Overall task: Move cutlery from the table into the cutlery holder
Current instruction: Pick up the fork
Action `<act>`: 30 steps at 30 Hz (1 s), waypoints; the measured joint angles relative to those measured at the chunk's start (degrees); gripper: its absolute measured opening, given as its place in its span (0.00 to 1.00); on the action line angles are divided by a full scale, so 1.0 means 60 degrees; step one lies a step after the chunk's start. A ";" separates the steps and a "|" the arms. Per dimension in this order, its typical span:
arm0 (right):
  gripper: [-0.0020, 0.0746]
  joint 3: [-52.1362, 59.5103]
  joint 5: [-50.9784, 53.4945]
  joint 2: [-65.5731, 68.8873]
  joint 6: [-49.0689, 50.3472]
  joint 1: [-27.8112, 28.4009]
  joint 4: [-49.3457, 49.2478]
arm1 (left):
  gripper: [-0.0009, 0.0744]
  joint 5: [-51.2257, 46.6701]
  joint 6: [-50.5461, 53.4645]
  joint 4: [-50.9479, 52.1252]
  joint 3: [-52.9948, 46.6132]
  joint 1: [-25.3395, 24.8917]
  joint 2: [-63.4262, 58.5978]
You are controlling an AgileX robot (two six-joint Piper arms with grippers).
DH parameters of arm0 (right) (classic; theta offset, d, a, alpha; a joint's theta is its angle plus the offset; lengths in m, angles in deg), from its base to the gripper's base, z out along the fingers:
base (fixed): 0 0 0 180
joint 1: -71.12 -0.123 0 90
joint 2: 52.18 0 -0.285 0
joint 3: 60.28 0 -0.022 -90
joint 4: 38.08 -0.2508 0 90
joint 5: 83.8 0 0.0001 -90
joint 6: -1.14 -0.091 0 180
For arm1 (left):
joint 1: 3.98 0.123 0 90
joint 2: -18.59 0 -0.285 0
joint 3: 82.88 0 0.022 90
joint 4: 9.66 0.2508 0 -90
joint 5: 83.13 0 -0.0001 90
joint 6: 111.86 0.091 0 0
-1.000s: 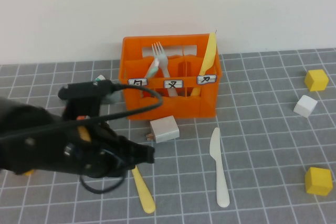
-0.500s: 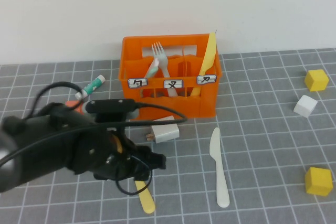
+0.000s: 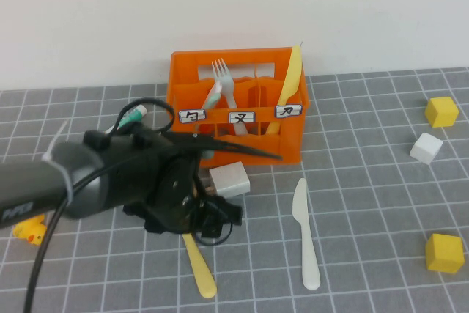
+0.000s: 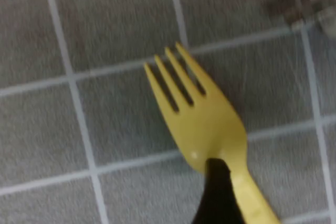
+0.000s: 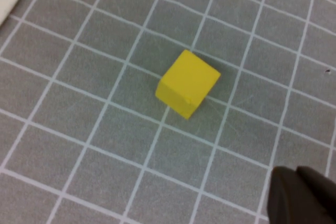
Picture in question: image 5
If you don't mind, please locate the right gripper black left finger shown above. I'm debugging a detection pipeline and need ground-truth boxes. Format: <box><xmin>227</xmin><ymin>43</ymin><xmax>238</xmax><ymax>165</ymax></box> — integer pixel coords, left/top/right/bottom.
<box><xmin>267</xmin><ymin>166</ymin><xmax>336</xmax><ymax>224</ymax></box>

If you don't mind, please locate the yellow foam cube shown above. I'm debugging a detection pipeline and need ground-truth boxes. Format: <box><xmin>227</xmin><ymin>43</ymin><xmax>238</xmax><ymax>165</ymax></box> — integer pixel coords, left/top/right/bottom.
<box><xmin>155</xmin><ymin>49</ymin><xmax>222</xmax><ymax>121</ymax></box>

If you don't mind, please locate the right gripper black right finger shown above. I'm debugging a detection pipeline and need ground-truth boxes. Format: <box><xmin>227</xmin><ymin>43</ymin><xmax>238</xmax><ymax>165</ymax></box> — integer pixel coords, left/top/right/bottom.
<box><xmin>297</xmin><ymin>166</ymin><xmax>336</xmax><ymax>205</ymax></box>

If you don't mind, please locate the grey grid table mat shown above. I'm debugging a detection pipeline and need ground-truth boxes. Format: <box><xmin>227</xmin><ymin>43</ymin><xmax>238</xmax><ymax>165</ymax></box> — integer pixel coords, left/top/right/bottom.
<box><xmin>0</xmin><ymin>0</ymin><xmax>336</xmax><ymax>224</ymax></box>

